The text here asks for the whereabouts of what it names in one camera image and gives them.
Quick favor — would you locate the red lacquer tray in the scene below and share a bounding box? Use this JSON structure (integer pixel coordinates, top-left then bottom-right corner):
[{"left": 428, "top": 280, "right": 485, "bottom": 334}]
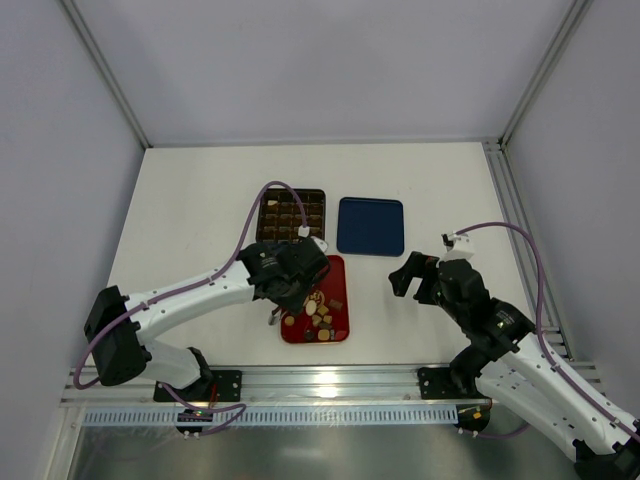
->
[{"left": 280, "top": 255, "right": 350, "bottom": 345}]

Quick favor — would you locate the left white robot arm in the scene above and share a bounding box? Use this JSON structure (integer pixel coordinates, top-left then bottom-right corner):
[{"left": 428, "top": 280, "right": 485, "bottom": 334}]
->
[{"left": 84, "top": 237, "right": 330, "bottom": 391}]

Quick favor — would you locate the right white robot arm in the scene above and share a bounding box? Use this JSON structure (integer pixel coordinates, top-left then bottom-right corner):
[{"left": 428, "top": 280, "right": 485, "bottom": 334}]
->
[{"left": 389, "top": 252, "right": 639, "bottom": 479}]

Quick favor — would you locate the white oval chocolate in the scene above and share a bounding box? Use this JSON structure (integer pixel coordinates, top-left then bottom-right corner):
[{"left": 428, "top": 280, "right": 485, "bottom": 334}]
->
[{"left": 305, "top": 299, "right": 318, "bottom": 317}]

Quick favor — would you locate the dark blue box lid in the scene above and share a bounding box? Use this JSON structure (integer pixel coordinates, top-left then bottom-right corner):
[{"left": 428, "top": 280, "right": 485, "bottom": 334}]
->
[{"left": 336, "top": 197, "right": 405, "bottom": 257}]

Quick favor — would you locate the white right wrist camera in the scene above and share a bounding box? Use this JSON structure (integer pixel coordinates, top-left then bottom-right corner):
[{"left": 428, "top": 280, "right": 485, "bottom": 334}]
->
[{"left": 440, "top": 232, "right": 475, "bottom": 262}]

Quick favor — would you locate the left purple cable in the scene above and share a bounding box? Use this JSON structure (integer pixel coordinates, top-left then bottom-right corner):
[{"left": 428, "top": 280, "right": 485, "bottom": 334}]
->
[{"left": 73, "top": 180, "right": 312, "bottom": 437}]

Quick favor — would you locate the purple cable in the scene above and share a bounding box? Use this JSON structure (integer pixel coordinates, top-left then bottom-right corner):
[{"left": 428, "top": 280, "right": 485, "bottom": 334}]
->
[
  {"left": 73, "top": 180, "right": 312, "bottom": 437},
  {"left": 457, "top": 221, "right": 640, "bottom": 440}
]

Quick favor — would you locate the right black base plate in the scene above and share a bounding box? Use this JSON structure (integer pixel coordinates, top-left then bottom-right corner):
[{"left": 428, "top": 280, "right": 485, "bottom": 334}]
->
[{"left": 417, "top": 367, "right": 486, "bottom": 400}]

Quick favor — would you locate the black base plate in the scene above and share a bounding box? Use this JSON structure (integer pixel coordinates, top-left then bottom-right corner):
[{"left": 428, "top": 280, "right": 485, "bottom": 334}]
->
[
  {"left": 417, "top": 367, "right": 486, "bottom": 400},
  {"left": 175, "top": 369, "right": 242, "bottom": 403}
]

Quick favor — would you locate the aluminium front rail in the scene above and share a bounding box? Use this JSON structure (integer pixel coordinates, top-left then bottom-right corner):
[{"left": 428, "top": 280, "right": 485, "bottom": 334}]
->
[{"left": 59, "top": 360, "right": 599, "bottom": 409}]

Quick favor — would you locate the aluminium rail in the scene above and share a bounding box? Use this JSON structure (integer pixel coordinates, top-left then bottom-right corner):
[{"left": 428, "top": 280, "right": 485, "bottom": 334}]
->
[
  {"left": 59, "top": 360, "right": 599, "bottom": 409},
  {"left": 482, "top": 139, "right": 573, "bottom": 360}
]

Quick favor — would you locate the aluminium right rail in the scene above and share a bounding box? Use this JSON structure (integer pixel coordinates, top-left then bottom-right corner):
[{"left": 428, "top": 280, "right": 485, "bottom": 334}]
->
[{"left": 482, "top": 139, "right": 573, "bottom": 360}]

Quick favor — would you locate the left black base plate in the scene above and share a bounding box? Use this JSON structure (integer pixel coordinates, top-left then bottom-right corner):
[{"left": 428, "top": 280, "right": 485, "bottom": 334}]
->
[{"left": 175, "top": 369, "right": 242, "bottom": 403}]

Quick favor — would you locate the slotted grey cable duct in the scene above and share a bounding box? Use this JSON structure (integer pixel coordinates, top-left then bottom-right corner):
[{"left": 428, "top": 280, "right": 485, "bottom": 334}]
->
[{"left": 82, "top": 404, "right": 459, "bottom": 428}]

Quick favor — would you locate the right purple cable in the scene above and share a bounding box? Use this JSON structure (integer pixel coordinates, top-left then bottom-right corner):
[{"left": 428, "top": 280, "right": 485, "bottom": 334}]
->
[{"left": 457, "top": 221, "right": 640, "bottom": 440}]

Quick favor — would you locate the left frame post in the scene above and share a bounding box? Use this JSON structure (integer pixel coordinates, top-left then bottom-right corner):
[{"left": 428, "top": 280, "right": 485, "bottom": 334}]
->
[{"left": 57, "top": 0, "right": 152, "bottom": 150}]

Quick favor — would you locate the frame post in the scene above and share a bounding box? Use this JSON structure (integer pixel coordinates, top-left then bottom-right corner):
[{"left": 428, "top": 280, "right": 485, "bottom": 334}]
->
[
  {"left": 499, "top": 0, "right": 593, "bottom": 146},
  {"left": 57, "top": 0, "right": 152, "bottom": 150}
]

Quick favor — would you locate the right frame post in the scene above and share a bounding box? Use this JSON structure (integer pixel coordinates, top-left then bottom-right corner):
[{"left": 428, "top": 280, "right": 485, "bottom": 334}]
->
[{"left": 499, "top": 0, "right": 593, "bottom": 146}]

